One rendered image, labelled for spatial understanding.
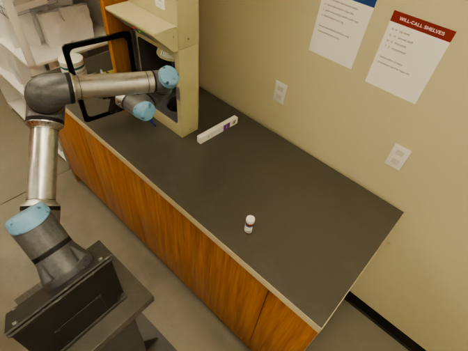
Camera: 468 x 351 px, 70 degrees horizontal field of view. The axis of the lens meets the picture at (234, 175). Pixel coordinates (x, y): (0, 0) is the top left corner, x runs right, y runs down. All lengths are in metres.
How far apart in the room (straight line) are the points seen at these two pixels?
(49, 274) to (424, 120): 1.37
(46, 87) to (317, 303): 1.13
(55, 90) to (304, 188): 1.07
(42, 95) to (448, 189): 1.50
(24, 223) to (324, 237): 1.06
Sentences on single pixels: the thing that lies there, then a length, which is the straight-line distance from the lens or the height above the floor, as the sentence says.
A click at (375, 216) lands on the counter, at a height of 0.94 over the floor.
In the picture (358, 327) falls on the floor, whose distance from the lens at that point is 2.39.
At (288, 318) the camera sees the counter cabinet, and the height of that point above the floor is 0.76.
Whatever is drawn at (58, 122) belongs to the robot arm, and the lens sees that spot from 1.27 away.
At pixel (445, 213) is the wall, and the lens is 1.66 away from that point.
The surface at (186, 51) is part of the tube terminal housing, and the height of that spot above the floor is 1.39.
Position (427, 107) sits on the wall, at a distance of 1.44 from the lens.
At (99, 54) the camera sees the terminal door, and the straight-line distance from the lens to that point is 1.68.
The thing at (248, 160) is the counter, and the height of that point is 0.94.
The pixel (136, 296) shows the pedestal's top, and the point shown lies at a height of 0.94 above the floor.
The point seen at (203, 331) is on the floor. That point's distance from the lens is 2.18.
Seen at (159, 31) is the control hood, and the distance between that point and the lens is 1.39.
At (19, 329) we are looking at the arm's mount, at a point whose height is 1.21.
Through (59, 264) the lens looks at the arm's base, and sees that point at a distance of 1.07.
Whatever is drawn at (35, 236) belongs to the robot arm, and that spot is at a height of 1.25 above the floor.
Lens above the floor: 2.08
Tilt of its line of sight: 47 degrees down
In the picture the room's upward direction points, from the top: 7 degrees clockwise
